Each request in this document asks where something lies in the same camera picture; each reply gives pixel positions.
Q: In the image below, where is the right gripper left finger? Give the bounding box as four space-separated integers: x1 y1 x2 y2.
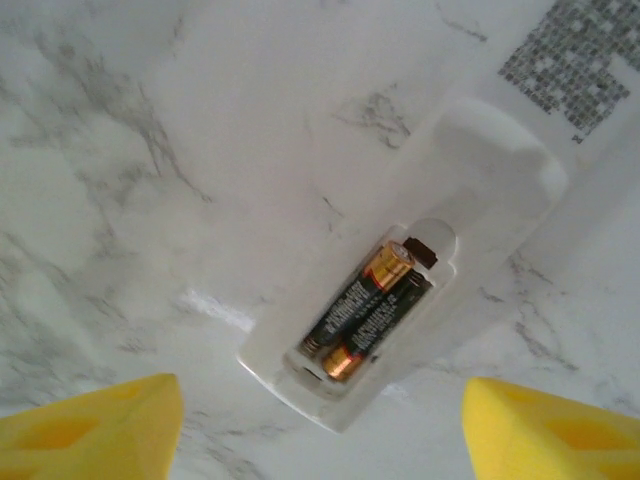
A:
0 372 185 480

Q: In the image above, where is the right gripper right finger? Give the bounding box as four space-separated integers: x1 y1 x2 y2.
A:
459 376 640 480

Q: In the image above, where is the black copper AAA battery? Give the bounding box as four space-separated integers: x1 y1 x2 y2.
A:
298 240 415 359
320 269 435 384

